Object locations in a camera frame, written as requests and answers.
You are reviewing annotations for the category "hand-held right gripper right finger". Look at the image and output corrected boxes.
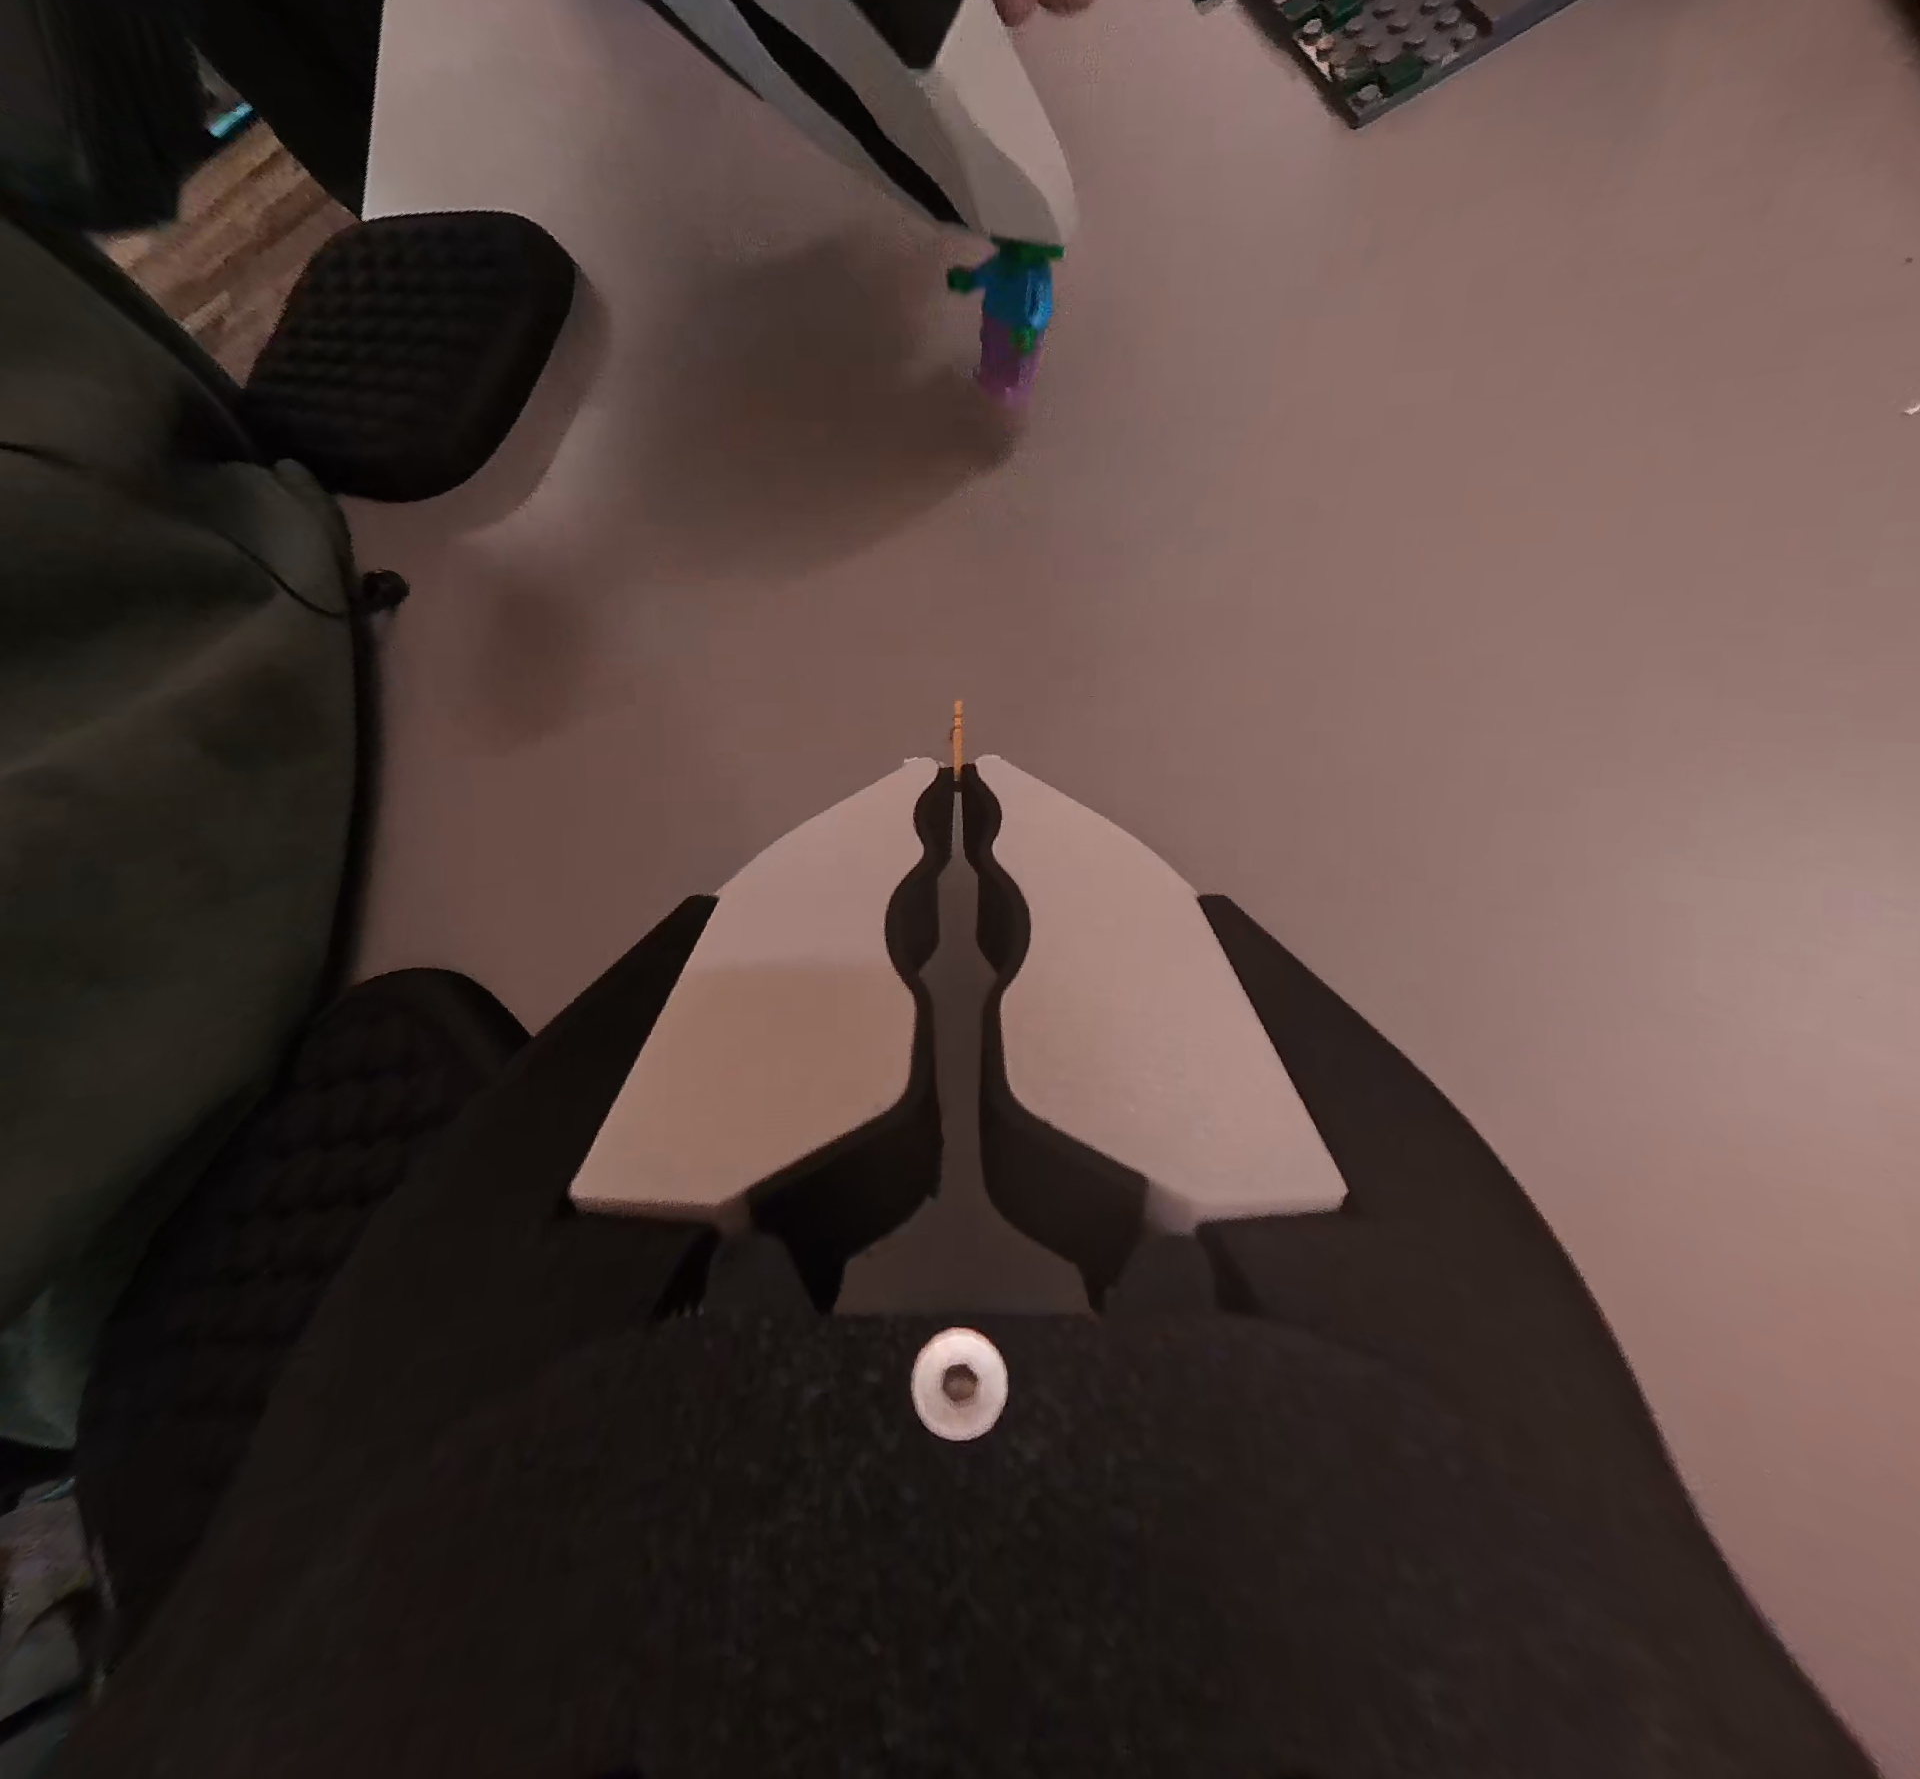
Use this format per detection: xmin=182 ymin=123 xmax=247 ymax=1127
xmin=959 ymin=755 xmax=1346 ymax=1313

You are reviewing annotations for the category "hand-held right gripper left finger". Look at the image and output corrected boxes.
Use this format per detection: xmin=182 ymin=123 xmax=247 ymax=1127
xmin=569 ymin=757 xmax=958 ymax=1313

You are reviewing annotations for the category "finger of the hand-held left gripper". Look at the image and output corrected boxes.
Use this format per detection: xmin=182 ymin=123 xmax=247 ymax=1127
xmin=580 ymin=0 xmax=988 ymax=239
xmin=679 ymin=0 xmax=1083 ymax=250

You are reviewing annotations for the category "blue toy figure torso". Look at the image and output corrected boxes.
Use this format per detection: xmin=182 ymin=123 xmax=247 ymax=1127
xmin=944 ymin=251 xmax=1060 ymax=348

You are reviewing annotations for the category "grey desk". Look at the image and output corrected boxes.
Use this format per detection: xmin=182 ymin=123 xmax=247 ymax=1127
xmin=344 ymin=0 xmax=1920 ymax=1779

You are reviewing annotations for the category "black chair armrest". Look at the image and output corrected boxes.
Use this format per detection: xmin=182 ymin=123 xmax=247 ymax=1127
xmin=76 ymin=969 xmax=531 ymax=1601
xmin=244 ymin=210 xmax=580 ymax=507

